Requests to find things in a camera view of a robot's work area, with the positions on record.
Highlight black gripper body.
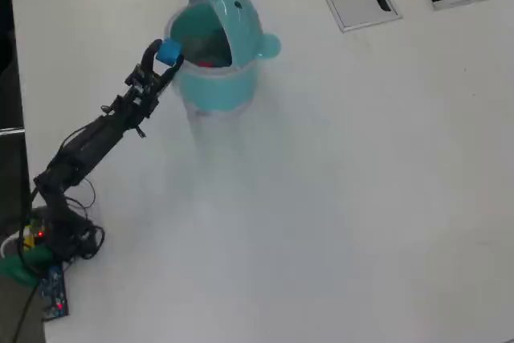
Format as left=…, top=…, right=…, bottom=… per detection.
left=136, top=71, right=168, bottom=119

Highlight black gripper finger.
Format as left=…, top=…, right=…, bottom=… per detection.
left=154, top=56, right=186, bottom=91
left=141, top=39, right=165, bottom=77

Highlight blue lego block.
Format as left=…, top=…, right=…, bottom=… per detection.
left=155, top=39, right=185, bottom=67

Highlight teal whale-shaped bin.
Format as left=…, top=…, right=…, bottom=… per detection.
left=163, top=0, right=282, bottom=119

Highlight black cabinet with metal edge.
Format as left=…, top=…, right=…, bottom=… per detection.
left=0, top=128, right=32, bottom=215

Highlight green table clamp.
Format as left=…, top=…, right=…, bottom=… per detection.
left=0, top=248, right=53, bottom=288

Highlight blue circuit board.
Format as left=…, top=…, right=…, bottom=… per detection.
left=38, top=264, right=70, bottom=322

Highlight thin black servo wires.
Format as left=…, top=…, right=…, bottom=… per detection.
left=63, top=178, right=108, bottom=262

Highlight white cable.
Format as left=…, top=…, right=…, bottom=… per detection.
left=0, top=228, right=31, bottom=258

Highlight black power cable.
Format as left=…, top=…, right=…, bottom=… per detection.
left=10, top=288, right=41, bottom=343

